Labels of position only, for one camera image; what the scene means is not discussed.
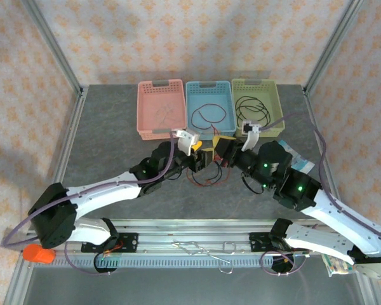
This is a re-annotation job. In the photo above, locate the aluminium frame post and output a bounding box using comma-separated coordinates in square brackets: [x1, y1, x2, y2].
[21, 0, 84, 96]
[304, 0, 365, 96]

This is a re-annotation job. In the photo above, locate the aluminium mounting beam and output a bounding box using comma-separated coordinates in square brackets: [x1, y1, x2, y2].
[25, 218, 366, 258]

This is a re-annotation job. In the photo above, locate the aluminium side rail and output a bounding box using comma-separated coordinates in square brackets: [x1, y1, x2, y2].
[302, 88, 349, 228]
[39, 88, 90, 229]

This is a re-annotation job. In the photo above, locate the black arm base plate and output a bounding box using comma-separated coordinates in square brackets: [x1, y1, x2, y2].
[249, 231, 288, 254]
[81, 232, 139, 254]

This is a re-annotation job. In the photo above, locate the pink perforated plastic basket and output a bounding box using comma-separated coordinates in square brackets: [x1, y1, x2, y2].
[136, 78, 187, 142]

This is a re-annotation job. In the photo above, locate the thin black cable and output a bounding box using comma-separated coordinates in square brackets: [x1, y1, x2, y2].
[190, 160, 225, 188]
[236, 101, 271, 128]
[234, 96, 272, 126]

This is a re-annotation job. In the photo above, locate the orange plastic cylinder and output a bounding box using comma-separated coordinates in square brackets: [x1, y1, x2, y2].
[22, 243, 57, 264]

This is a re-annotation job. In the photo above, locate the blue perforated plastic basket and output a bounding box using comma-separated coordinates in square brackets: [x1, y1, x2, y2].
[185, 80, 237, 141]

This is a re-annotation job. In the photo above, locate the blue white wipe packet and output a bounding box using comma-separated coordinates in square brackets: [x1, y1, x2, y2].
[277, 139, 316, 175]

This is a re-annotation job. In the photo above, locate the green perforated plastic basket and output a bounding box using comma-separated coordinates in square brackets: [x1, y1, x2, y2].
[231, 78, 286, 139]

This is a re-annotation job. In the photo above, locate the small packet bottom right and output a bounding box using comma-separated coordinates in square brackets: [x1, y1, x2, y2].
[322, 252, 356, 278]

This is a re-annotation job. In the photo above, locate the grey slotted cable duct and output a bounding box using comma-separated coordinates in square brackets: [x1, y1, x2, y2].
[49, 255, 276, 268]

